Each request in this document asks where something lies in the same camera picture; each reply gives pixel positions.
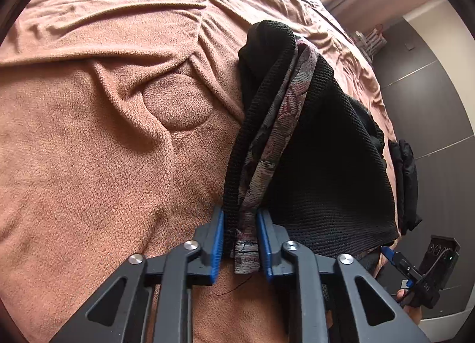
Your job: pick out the white pink container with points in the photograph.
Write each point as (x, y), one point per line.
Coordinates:
(371, 40)

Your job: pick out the brown blanket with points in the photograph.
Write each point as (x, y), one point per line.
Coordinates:
(92, 142)

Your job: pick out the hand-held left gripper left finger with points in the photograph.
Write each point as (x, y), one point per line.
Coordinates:
(217, 246)

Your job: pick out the paisley patterned pants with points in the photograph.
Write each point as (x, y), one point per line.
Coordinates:
(267, 150)

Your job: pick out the folded black clothes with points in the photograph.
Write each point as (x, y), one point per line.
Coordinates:
(406, 179)

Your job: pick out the person's right hand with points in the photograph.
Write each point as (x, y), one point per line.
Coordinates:
(408, 304)

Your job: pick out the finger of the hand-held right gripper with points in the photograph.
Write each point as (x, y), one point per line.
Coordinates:
(391, 256)

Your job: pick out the black pants with white logo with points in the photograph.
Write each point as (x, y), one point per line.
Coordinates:
(326, 179)

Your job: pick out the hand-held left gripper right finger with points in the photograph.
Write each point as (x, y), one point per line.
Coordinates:
(265, 243)

